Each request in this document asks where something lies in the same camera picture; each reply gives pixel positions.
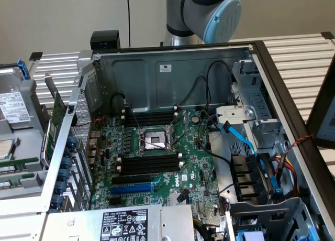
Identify metal socket cover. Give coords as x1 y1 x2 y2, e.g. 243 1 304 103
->
169 109 189 133

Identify metal locking lever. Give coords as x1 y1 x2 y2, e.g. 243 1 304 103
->
171 130 191 149
129 108 143 130

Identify CPU socket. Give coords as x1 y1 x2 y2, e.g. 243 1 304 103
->
135 125 179 157

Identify open PC case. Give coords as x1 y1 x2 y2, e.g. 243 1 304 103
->
0 40 335 241

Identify green Dell motherboard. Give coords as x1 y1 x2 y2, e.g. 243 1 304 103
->
90 108 223 226

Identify blue expansion slot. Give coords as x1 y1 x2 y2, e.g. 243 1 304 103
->
109 184 154 195

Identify silver disk bay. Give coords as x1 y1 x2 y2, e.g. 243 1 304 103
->
216 59 286 153

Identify small silver heat sink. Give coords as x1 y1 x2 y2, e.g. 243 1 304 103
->
168 192 189 206

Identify black box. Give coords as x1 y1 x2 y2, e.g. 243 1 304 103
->
90 30 121 50

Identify black fan shroud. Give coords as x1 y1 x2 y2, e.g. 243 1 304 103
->
229 152 276 203

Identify green graphics card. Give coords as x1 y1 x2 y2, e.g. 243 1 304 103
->
40 72 68 169

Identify silver power supply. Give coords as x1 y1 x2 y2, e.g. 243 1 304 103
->
47 203 196 241

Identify grey parts rack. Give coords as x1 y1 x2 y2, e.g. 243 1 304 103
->
0 62 54 200

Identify grey drive cage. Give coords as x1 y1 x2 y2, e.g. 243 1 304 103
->
228 196 323 241

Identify blue rack clip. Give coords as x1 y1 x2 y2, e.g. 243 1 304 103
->
16 57 29 81

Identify dark leaning panel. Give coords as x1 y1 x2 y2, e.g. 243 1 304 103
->
305 64 335 150

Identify silver hard disk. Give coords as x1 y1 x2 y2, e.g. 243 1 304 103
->
0 67 35 129

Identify silver CPU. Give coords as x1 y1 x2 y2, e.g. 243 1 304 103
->
0 139 16 160

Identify short black looped wire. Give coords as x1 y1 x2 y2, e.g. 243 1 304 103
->
175 75 209 108

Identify long black looped wire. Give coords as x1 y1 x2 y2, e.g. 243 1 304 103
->
205 60 233 108

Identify thin red wire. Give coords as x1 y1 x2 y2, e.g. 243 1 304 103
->
71 115 108 127

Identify blue SATA wire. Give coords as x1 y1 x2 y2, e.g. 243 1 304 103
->
221 121 283 197

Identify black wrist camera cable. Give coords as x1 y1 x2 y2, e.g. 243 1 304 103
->
127 0 131 47

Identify coloured power wires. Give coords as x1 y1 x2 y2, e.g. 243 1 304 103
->
274 152 301 198

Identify red black twisted wire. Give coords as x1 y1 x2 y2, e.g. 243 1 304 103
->
284 134 315 155

